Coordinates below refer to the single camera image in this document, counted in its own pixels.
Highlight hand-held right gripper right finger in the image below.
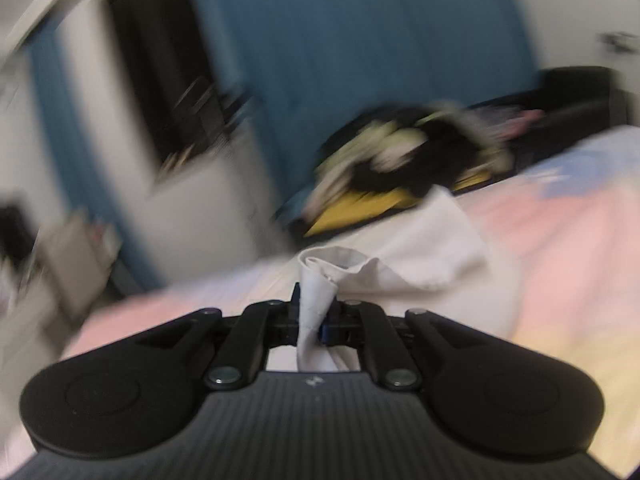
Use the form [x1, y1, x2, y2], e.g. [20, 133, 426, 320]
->
[320, 300, 488, 392]

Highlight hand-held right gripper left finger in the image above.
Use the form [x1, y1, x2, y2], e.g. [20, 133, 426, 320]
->
[132, 282, 302, 392]

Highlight beige chair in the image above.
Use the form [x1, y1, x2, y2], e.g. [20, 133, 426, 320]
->
[37, 210, 123, 321]

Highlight black armchair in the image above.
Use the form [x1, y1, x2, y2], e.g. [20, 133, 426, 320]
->
[470, 66, 631, 171]

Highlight pile of clothes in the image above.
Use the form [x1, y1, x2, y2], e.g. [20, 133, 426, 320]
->
[300, 102, 516, 221]

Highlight dark window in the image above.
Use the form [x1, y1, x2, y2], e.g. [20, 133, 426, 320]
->
[105, 0, 256, 171]

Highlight wide blue curtain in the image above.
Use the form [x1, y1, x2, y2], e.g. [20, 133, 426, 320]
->
[185, 0, 538, 221]

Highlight yellow cloth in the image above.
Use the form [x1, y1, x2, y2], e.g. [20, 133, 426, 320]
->
[302, 170, 493, 238]

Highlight white garment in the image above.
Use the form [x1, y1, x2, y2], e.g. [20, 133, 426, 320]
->
[265, 187, 521, 373]

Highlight narrow blue curtain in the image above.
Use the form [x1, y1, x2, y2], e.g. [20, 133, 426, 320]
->
[27, 25, 166, 291]

